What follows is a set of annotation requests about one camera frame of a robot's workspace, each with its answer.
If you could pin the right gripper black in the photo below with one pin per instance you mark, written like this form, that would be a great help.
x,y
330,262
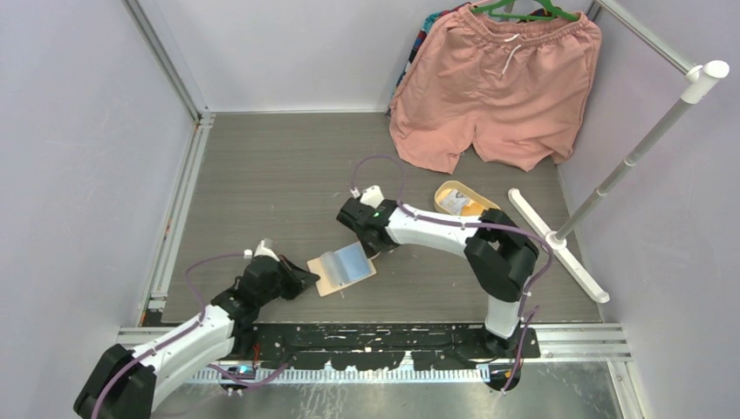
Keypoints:
x,y
371,251

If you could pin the colourful garment behind shorts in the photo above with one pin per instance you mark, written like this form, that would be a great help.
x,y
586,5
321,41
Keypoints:
x,y
422,34

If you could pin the yellow oval tray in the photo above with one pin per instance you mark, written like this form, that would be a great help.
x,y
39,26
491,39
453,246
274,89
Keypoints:
x,y
445,188

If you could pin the yellow card with dark stripe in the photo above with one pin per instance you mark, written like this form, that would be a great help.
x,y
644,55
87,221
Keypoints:
x,y
479,208

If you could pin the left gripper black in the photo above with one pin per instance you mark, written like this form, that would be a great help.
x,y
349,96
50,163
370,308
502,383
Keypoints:
x,y
298,278

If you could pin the beige leather card holder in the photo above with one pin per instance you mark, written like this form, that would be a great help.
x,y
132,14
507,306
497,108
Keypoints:
x,y
341,268

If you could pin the white card in tray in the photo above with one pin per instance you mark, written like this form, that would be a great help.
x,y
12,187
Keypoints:
x,y
454,202

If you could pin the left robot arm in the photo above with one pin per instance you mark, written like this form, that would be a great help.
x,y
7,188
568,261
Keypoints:
x,y
132,382

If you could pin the green clothes hanger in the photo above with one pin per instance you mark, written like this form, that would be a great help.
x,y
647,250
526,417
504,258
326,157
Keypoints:
x,y
517,12

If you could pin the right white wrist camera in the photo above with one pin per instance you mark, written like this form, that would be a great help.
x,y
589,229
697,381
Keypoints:
x,y
371,196

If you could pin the white clothes rack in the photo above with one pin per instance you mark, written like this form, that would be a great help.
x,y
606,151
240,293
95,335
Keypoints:
x,y
700,78

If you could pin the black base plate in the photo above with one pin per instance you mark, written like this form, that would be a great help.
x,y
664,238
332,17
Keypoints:
x,y
370,347

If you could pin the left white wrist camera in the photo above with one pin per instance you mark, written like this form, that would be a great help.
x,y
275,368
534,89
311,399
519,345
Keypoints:
x,y
263,249

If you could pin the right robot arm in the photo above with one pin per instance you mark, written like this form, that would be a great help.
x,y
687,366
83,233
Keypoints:
x,y
501,256

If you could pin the pink shorts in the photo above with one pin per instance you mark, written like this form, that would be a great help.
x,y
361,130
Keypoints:
x,y
514,92

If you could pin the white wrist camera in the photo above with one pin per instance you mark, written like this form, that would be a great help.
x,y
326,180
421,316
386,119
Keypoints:
x,y
263,249
371,196

